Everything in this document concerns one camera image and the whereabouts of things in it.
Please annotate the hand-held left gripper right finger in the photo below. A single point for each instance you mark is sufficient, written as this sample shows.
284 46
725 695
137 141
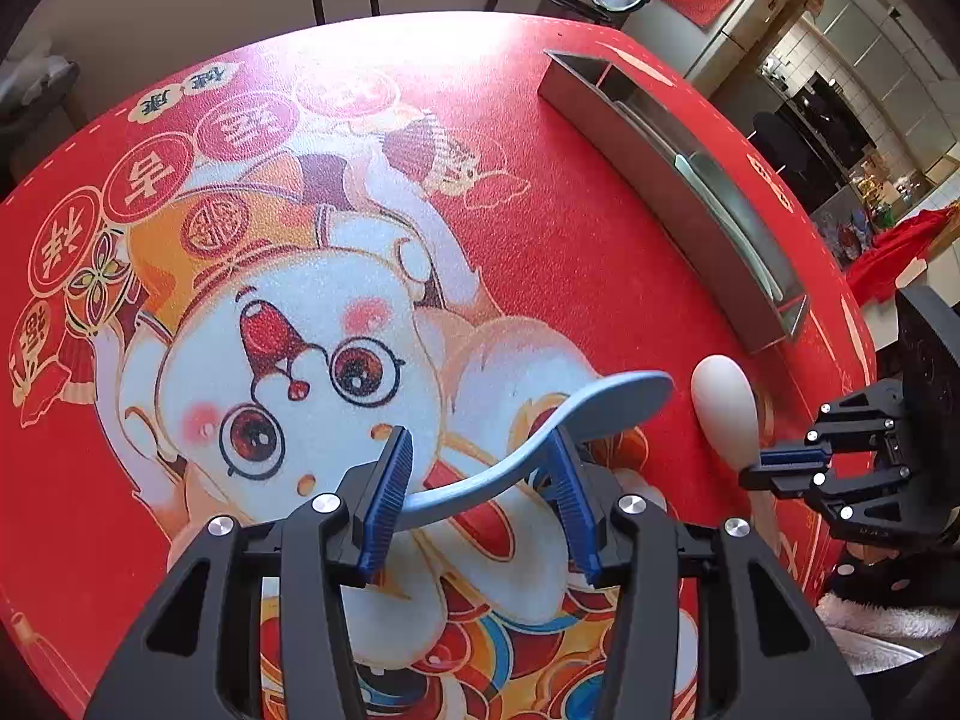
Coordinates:
577 517

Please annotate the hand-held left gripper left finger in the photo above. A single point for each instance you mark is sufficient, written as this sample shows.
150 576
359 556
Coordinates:
386 510

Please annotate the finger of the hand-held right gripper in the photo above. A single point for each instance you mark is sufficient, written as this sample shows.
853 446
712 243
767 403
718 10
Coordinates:
855 424
862 491

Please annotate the blue spoon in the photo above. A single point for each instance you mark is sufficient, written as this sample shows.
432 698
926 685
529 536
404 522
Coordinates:
615 401

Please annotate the white spoon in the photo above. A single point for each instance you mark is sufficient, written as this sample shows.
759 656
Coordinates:
720 405

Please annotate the metal utensil tray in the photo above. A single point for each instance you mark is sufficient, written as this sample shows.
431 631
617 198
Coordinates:
675 187

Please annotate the person's right forearm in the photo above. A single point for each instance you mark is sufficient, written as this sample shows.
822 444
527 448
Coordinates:
892 607

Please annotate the plain red cloth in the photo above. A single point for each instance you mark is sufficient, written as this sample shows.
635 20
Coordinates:
900 255

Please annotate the plastic bags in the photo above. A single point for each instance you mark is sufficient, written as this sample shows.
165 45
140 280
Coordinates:
844 229

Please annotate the group of kitchen bottles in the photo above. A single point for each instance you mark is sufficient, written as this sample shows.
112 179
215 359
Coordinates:
889 187

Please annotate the red printed table mat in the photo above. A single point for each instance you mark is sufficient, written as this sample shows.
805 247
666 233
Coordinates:
562 240

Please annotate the black stove oven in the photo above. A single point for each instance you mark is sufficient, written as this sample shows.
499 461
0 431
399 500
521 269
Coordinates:
832 112

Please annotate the white fridge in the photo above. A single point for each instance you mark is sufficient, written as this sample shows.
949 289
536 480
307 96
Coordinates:
712 52

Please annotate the grey kitchen wall cabinets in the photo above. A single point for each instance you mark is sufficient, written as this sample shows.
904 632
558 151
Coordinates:
885 30

